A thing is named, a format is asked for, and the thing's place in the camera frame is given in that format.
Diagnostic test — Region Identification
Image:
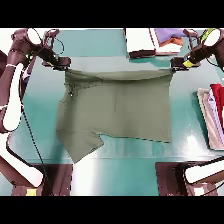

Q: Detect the olive green garment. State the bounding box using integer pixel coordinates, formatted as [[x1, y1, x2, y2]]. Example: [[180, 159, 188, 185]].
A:
[[54, 67, 175, 164]]

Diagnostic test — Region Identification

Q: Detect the orange garment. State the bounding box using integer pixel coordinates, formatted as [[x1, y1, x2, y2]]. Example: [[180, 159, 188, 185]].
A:
[[159, 37, 185, 48]]

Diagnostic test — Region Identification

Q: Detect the pale grey garment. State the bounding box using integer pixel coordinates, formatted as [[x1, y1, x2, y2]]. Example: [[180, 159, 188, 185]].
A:
[[196, 87, 224, 151]]

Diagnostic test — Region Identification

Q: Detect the purple garment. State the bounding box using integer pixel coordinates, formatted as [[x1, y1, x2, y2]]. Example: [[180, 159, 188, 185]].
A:
[[154, 28, 190, 46]]

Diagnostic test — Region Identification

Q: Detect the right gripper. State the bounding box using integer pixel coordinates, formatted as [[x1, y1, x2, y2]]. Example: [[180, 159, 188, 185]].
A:
[[170, 56, 195, 72]]

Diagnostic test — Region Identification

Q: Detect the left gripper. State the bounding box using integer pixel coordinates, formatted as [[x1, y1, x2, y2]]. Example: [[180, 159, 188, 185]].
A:
[[42, 55, 72, 71]]

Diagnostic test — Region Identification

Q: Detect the black cable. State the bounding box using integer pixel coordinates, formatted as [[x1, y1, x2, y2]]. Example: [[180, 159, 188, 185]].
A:
[[19, 63, 54, 197]]

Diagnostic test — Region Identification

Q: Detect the black garment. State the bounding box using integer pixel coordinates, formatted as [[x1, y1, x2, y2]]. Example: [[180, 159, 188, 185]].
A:
[[128, 49, 157, 60]]

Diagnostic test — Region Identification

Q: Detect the red garment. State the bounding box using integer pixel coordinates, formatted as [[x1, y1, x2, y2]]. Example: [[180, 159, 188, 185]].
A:
[[209, 82, 224, 134]]

